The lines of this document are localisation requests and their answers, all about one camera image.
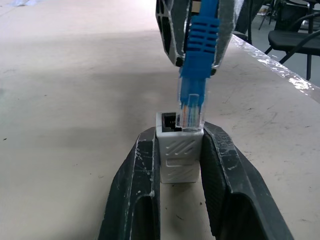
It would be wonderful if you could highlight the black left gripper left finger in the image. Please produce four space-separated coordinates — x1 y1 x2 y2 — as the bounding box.
97 126 161 240

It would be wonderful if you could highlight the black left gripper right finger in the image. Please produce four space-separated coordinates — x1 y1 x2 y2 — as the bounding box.
199 121 295 240

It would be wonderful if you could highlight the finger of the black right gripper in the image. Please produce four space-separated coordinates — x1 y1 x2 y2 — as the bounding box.
155 0 193 67
211 0 246 76

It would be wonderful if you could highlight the blue ethernet cable plug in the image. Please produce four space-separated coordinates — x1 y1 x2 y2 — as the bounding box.
176 0 221 133

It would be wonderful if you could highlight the white network coupler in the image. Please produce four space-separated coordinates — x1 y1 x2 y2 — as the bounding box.
155 111 205 185

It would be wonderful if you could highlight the black folding chair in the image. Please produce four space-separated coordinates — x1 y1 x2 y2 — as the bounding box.
264 0 320 81

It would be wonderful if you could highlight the dark metal chair frame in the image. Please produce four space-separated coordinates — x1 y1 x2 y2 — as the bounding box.
233 0 262 45

